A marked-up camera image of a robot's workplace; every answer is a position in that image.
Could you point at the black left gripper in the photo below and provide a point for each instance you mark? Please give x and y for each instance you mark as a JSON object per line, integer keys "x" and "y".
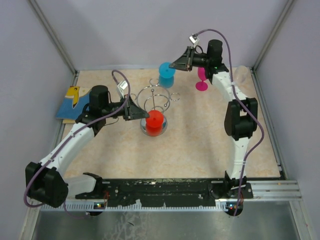
{"x": 132, "y": 111}

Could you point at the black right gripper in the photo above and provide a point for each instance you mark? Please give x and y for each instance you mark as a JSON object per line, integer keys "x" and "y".
{"x": 185, "y": 62}

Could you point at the blue wine glass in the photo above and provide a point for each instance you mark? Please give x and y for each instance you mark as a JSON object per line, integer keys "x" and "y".
{"x": 166, "y": 75}

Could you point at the red wine glass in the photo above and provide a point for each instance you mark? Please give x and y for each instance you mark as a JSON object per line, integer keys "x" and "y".
{"x": 154, "y": 123}

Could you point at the pink wine glass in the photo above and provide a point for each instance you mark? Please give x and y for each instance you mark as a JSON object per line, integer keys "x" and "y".
{"x": 201, "y": 85}

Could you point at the clear wine glass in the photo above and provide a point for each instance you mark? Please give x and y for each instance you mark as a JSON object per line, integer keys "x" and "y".
{"x": 240, "y": 74}

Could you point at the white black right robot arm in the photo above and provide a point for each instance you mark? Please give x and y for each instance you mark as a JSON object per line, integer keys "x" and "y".
{"x": 241, "y": 112}

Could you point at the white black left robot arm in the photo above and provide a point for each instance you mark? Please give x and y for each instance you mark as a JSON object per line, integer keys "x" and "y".
{"x": 44, "y": 180}

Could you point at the chrome wine glass rack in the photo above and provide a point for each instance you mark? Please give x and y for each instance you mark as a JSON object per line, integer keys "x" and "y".
{"x": 155, "y": 97}

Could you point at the blue cloth with duck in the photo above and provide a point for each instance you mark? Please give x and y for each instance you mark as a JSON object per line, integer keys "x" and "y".
{"x": 75, "y": 99}

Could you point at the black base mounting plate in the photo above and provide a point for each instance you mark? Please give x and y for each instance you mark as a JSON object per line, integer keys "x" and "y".
{"x": 169, "y": 192}

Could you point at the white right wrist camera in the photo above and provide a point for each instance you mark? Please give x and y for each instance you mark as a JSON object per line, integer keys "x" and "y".
{"x": 194, "y": 39}

